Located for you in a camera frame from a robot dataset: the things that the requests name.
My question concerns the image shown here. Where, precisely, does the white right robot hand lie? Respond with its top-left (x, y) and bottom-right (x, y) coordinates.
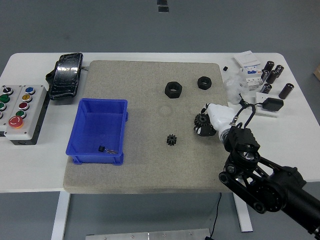
top-left (194, 102), bottom-right (239, 141)

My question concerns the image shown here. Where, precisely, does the large black gear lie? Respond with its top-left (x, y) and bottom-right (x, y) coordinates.
top-left (193, 112), bottom-right (211, 129)

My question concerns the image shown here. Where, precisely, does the large black hex nut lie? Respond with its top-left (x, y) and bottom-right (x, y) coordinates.
top-left (164, 81), bottom-right (183, 99)

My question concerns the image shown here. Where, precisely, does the small black gear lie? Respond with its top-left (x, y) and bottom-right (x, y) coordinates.
top-left (165, 134), bottom-right (177, 147)

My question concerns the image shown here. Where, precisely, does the small black hex nut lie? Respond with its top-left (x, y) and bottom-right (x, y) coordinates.
top-left (197, 76), bottom-right (214, 90)

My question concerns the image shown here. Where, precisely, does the blue plastic box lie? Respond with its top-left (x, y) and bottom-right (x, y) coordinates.
top-left (65, 98), bottom-right (130, 166)

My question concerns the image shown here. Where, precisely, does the black button box base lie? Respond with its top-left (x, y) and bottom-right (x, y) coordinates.
top-left (0, 93), bottom-right (51, 146)

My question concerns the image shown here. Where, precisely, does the grey emergency-stop button box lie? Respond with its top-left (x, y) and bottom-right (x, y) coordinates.
top-left (3, 84), bottom-right (48, 141)

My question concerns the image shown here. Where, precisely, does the crumpled clear plastic bag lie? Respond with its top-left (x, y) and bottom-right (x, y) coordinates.
top-left (223, 72), bottom-right (248, 105)

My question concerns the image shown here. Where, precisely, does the white circuit breaker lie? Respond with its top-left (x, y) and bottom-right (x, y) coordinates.
top-left (239, 67), bottom-right (266, 92)

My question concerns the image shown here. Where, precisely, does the black power adapter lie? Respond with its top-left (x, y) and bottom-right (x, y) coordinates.
top-left (261, 97), bottom-right (285, 113)

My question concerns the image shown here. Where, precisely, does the white cardboard package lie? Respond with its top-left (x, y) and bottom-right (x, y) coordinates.
top-left (233, 50), bottom-right (262, 72)

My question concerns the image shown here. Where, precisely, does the grey-brown felt mat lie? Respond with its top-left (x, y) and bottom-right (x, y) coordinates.
top-left (62, 59), bottom-right (242, 195)

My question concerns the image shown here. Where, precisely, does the white table leg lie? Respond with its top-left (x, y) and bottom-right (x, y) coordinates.
top-left (233, 193), bottom-right (254, 233)
top-left (50, 192), bottom-right (72, 240)

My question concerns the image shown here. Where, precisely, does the silver metal plate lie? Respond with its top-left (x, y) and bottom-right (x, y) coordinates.
top-left (85, 228), bottom-right (211, 240)

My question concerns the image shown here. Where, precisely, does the black wrapped device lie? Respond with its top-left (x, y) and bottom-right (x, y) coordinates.
top-left (45, 52), bottom-right (84, 101)

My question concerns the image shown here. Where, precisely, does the black adapter cord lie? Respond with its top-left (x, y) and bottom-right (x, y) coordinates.
top-left (237, 92), bottom-right (263, 109)

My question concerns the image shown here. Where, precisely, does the black floor cable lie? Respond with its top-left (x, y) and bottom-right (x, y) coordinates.
top-left (205, 192), bottom-right (223, 240)

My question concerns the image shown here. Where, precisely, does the grey selector-switch button box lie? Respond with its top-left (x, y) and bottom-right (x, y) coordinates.
top-left (0, 84), bottom-right (24, 132)

